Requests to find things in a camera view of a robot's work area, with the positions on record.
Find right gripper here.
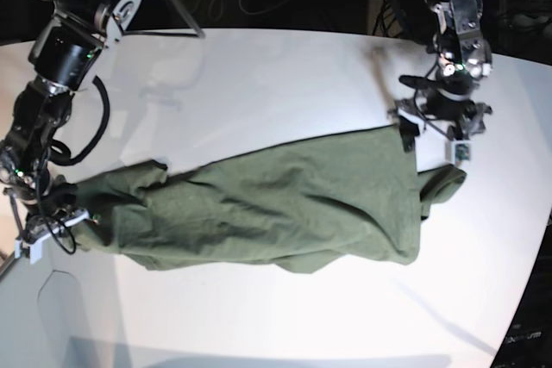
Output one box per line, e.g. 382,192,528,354
16,197,91,252

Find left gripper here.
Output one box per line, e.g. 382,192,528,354
393,98,492,153

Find olive green t-shirt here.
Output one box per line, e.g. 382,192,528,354
73,127,467,274

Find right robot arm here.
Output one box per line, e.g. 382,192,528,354
1,0,142,259

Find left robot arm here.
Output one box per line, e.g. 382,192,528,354
391,0,492,165

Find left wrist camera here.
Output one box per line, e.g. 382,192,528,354
445,140,472,168

